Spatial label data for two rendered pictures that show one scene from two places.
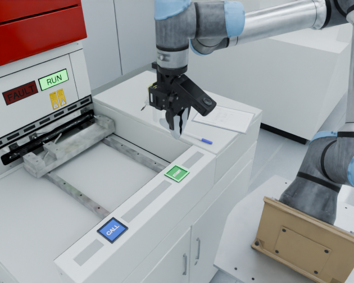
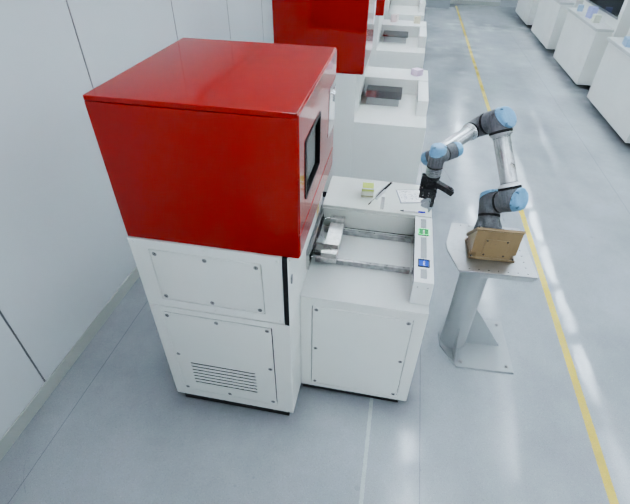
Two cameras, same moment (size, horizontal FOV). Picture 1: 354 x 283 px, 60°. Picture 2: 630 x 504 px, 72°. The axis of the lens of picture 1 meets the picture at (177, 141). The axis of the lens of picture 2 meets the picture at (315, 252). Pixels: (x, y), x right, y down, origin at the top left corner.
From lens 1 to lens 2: 1.72 m
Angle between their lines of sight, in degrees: 22
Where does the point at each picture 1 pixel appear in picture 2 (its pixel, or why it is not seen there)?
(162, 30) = (437, 161)
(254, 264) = (475, 264)
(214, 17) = (455, 151)
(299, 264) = (494, 256)
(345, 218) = not seen: hidden behind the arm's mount
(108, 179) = (369, 253)
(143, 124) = (373, 213)
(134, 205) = (420, 251)
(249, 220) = (458, 248)
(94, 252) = (425, 273)
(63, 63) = not seen: hidden behind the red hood
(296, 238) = (493, 242)
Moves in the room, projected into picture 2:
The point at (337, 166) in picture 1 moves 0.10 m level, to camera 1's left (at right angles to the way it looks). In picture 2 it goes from (503, 204) to (489, 208)
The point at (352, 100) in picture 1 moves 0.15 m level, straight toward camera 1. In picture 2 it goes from (502, 174) to (509, 188)
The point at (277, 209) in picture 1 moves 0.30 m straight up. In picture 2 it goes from (484, 231) to (500, 180)
